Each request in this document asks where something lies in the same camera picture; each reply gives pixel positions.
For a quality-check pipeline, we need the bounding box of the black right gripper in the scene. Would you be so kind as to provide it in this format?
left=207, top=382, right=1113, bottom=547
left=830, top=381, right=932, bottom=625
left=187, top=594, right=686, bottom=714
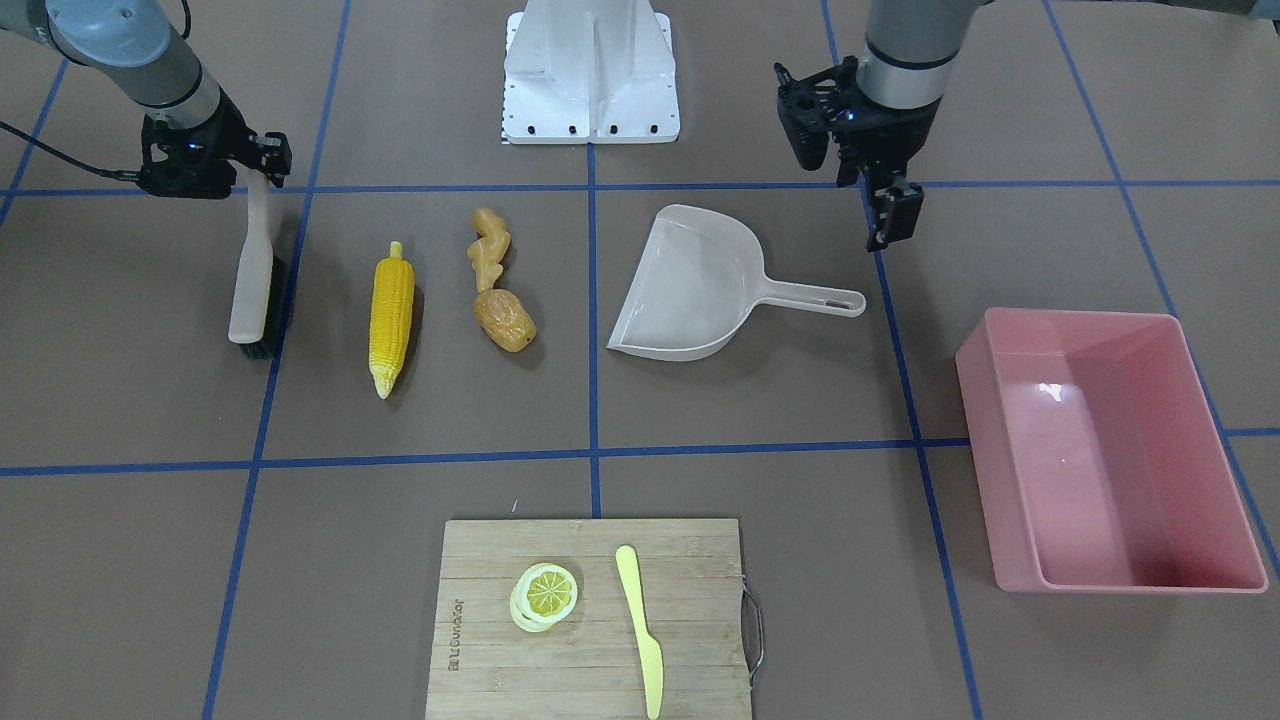
left=136, top=92, right=292, bottom=199

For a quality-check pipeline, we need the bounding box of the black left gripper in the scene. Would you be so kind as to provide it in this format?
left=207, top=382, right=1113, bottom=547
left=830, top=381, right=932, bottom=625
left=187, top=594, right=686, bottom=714
left=774, top=56, right=940, bottom=252

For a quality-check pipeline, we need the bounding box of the beige hand brush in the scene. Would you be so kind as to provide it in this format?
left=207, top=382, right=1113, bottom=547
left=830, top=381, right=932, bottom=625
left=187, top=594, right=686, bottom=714
left=227, top=170, right=284, bottom=360

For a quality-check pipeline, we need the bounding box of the beige plastic dustpan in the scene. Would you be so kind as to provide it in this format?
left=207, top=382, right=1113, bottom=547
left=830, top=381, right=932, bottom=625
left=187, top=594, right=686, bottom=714
left=607, top=204, right=867, bottom=363

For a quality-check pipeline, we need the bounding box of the yellow toy corn cob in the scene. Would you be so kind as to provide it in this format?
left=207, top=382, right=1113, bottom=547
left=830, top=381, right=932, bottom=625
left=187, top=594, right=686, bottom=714
left=367, top=241, right=415, bottom=400

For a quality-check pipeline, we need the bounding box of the tan toy ginger root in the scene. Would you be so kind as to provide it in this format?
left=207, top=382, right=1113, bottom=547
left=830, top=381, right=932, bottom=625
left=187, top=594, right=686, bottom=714
left=466, top=208, right=511, bottom=293

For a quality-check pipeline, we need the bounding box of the brown toy potato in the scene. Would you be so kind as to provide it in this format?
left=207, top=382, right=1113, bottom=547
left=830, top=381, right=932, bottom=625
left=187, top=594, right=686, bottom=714
left=472, top=288, right=538, bottom=354

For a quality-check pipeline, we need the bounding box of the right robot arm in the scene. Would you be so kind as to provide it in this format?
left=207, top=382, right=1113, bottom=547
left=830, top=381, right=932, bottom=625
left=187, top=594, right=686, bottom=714
left=1, top=1, right=292, bottom=200

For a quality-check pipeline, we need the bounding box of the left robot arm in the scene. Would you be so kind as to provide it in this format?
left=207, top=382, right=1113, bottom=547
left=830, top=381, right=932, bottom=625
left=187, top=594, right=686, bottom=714
left=773, top=1, right=984, bottom=252

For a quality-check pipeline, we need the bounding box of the pink plastic bin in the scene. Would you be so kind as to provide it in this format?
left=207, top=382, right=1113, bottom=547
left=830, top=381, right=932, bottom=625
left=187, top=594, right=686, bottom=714
left=955, top=307, right=1268, bottom=594

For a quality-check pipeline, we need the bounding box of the yellow plastic toy knife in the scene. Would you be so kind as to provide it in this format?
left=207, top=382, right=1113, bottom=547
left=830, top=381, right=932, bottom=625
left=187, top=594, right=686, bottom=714
left=614, top=544, right=666, bottom=719

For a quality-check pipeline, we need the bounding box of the bamboo cutting board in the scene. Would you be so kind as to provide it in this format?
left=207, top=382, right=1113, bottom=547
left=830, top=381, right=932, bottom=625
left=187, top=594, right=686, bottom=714
left=425, top=519, right=753, bottom=719

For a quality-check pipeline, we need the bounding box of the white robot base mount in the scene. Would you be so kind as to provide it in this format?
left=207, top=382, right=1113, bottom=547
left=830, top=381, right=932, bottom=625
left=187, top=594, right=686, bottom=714
left=500, top=1, right=681, bottom=145

